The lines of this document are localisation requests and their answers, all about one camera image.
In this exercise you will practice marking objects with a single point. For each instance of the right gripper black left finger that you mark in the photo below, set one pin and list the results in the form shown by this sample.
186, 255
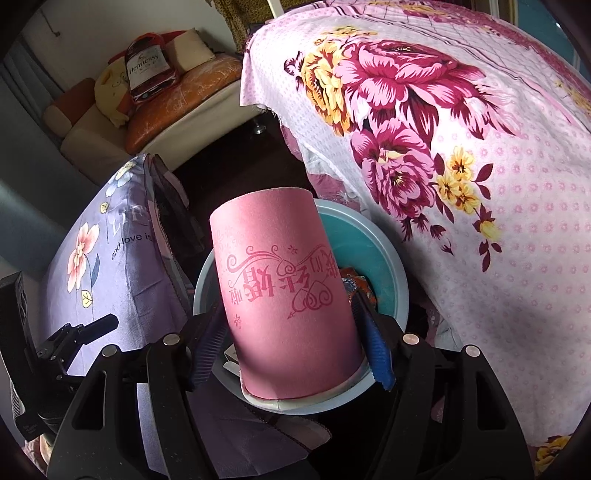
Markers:
100, 435

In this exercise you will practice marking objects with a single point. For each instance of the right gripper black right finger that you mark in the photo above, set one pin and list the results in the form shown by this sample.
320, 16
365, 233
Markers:
447, 415

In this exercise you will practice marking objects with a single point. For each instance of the pink paper cup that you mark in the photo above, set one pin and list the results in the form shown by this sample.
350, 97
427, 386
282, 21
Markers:
284, 298

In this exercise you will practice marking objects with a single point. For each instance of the orange wafer snack wrapper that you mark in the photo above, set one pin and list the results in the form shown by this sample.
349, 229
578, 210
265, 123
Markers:
355, 281

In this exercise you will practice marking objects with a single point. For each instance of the person's left hand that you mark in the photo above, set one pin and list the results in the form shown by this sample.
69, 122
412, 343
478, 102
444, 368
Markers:
39, 451

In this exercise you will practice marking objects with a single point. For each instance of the purple floral bed blanket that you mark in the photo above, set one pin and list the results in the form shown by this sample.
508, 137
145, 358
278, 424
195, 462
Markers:
132, 253

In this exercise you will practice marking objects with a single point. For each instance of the pink floral bed sheet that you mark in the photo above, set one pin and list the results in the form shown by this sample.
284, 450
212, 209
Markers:
468, 142

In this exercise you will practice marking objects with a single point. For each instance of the yellow cartoon pillow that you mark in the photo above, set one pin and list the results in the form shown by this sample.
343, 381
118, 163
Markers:
112, 93

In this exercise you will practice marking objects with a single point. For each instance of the beige sofa with orange cushion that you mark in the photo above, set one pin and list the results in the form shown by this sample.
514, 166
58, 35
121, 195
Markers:
201, 107

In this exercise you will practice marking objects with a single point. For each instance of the Hennessy bottle shaped pillow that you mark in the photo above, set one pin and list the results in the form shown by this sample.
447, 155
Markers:
149, 70

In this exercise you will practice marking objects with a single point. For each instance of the leopard print cloth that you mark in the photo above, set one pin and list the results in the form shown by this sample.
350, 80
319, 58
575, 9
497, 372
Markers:
242, 17

